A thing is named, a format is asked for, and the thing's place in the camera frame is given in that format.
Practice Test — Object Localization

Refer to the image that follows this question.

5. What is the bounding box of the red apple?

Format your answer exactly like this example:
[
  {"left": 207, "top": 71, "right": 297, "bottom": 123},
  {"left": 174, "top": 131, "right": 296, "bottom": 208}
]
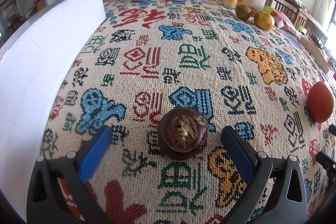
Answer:
[{"left": 307, "top": 81, "right": 335, "bottom": 123}]

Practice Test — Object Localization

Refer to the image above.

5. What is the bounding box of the dark brown mangosteen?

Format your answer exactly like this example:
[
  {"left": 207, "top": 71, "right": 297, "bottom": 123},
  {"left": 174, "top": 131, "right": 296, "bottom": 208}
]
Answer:
[{"left": 157, "top": 107, "right": 209, "bottom": 160}]

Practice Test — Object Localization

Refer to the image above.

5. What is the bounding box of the yellow pear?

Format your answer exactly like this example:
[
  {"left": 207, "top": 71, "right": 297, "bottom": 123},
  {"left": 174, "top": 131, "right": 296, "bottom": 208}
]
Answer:
[{"left": 254, "top": 11, "right": 274, "bottom": 31}]

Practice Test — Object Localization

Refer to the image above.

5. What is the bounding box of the brown green kiwi fruit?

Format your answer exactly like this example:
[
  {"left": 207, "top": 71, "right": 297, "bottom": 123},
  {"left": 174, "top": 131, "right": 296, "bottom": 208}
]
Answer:
[{"left": 235, "top": 4, "right": 252, "bottom": 21}]

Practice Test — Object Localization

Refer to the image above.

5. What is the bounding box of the white board panel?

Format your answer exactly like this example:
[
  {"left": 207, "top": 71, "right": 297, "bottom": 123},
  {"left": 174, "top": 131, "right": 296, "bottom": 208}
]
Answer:
[{"left": 0, "top": 0, "right": 106, "bottom": 218}]

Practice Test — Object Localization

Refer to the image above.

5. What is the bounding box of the wooden chair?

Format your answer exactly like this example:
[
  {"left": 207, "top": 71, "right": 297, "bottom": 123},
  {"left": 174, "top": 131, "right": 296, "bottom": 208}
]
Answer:
[{"left": 269, "top": 0, "right": 327, "bottom": 49}]

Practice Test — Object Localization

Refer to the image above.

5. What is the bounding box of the pink fruit snack bag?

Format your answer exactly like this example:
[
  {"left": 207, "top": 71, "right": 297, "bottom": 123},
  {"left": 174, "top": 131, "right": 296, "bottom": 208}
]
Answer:
[{"left": 263, "top": 6, "right": 295, "bottom": 31}]

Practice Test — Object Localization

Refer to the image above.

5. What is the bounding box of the patterned woven tablecloth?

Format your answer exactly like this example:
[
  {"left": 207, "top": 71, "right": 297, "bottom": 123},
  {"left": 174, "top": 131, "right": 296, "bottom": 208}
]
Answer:
[{"left": 41, "top": 0, "right": 335, "bottom": 223}]

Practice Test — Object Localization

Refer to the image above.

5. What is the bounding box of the small yellow lid jar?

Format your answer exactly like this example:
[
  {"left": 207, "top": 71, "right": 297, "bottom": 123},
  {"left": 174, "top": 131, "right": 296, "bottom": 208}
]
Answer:
[{"left": 224, "top": 0, "right": 238, "bottom": 9}]

